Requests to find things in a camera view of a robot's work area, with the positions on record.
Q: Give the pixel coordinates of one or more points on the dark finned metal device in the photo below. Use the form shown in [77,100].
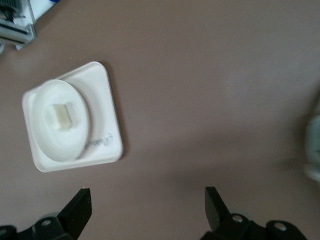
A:
[11,8]

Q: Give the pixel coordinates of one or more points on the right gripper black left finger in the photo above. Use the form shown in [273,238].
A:
[75,215]

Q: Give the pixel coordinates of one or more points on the white rectangular tray Rabbit print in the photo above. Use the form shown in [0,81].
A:
[105,120]

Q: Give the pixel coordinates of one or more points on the aluminium extrusion frame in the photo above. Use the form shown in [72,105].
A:
[17,33]

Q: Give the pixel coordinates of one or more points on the white steamed bun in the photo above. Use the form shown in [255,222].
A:
[62,117]

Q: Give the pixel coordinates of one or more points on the white round plate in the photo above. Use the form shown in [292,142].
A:
[62,145]

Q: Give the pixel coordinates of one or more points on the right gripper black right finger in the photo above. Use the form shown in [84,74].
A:
[217,212]

